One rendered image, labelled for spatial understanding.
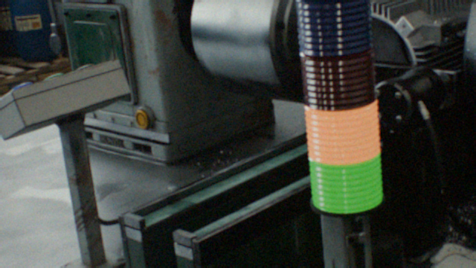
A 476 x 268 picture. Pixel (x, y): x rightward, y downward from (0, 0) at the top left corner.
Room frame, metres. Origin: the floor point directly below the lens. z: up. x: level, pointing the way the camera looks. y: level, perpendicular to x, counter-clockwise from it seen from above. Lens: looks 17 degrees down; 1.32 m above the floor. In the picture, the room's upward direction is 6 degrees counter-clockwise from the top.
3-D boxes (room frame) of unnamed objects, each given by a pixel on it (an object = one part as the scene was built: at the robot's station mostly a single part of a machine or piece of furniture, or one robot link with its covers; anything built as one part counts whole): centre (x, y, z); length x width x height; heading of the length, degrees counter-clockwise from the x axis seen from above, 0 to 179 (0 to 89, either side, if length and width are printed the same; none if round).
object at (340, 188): (0.69, -0.09, 1.05); 0.06 x 0.06 x 0.04
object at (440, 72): (1.18, -0.21, 1.01); 0.26 x 0.04 x 0.03; 44
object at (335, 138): (0.69, -0.09, 1.10); 0.06 x 0.06 x 0.04
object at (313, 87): (0.69, -0.09, 1.14); 0.06 x 0.06 x 0.04
